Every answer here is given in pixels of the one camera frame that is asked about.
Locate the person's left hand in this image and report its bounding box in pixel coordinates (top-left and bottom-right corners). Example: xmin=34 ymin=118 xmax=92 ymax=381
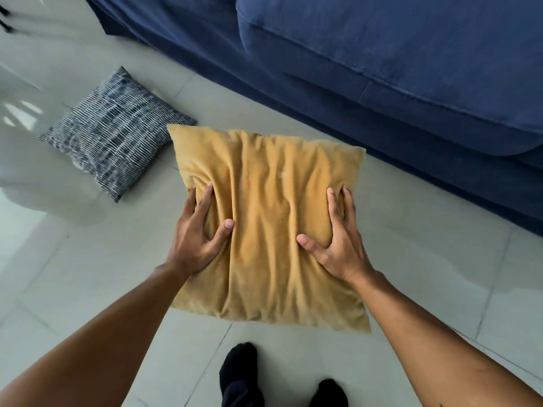
xmin=164 ymin=181 xmax=235 ymax=279

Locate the person's right hand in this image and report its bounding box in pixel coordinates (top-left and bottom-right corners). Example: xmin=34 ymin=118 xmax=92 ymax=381
xmin=296 ymin=185 xmax=376 ymax=287

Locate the mustard yellow velvet pillow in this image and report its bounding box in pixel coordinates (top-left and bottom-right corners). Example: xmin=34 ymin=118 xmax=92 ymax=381
xmin=166 ymin=124 xmax=372 ymax=334

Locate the black white patterned pillow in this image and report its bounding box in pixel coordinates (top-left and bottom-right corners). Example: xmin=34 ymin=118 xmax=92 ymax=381
xmin=38 ymin=66 xmax=198 ymax=203

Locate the dark blue fabric sofa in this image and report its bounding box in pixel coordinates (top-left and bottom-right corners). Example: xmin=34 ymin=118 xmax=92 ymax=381
xmin=83 ymin=0 xmax=543 ymax=238

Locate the person's left forearm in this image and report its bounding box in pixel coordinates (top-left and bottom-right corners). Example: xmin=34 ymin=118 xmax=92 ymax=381
xmin=0 ymin=262 xmax=191 ymax=407

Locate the person's right forearm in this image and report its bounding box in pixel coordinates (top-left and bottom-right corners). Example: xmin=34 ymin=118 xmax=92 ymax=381
xmin=350 ymin=271 xmax=543 ymax=407

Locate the person's black left sock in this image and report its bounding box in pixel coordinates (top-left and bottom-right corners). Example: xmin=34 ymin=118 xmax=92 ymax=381
xmin=218 ymin=342 xmax=266 ymax=407

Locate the person's black sock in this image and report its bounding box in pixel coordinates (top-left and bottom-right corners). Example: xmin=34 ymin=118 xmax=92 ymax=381
xmin=218 ymin=342 xmax=266 ymax=407
xmin=308 ymin=378 xmax=350 ymax=407

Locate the person's black right sock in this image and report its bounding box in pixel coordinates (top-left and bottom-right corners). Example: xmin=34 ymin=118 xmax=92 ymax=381
xmin=308 ymin=378 xmax=350 ymax=407

